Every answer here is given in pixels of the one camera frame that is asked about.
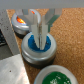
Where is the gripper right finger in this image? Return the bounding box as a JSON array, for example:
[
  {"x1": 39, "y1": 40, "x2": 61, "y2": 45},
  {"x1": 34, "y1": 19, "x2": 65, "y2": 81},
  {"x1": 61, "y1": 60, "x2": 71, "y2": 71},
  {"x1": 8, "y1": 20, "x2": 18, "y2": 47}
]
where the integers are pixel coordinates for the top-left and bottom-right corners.
[{"x1": 40, "y1": 8, "x2": 63, "y2": 48}]

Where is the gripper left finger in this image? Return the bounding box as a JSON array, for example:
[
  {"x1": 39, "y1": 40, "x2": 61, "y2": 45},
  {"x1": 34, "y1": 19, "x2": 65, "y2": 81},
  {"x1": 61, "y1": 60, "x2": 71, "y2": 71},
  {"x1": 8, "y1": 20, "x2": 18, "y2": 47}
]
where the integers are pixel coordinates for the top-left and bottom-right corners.
[{"x1": 20, "y1": 8, "x2": 42, "y2": 48}]

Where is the green button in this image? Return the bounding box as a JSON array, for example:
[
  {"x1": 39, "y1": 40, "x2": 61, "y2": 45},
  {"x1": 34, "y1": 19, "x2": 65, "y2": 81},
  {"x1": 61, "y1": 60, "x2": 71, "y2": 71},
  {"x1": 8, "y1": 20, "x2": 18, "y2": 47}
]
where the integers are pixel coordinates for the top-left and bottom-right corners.
[{"x1": 33, "y1": 64, "x2": 80, "y2": 84}]

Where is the red button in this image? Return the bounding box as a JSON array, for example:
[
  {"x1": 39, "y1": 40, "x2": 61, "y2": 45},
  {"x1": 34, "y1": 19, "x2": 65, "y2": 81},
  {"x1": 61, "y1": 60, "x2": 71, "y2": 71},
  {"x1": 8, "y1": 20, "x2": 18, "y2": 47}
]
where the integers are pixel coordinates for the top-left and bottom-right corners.
[{"x1": 11, "y1": 9, "x2": 43, "y2": 36}]

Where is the blue button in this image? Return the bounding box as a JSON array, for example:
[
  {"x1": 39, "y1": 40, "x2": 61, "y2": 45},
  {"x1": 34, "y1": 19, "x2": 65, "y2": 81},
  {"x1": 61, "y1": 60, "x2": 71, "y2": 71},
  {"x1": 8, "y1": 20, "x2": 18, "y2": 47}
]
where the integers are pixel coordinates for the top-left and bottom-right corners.
[{"x1": 21, "y1": 31, "x2": 57, "y2": 66}]

